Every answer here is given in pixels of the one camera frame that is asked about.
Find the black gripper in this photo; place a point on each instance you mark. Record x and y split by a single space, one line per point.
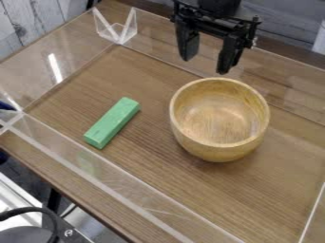
221 18

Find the green rectangular block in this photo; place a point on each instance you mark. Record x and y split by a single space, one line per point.
111 122

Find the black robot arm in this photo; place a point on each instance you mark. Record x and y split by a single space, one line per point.
222 19

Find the light wooden bowl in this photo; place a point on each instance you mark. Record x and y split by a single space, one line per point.
218 118

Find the clear acrylic tray walls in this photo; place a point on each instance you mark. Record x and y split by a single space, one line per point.
143 185

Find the blue object at edge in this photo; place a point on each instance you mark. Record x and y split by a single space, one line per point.
6 106

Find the black metal bracket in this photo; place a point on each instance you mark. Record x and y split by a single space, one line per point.
67 233

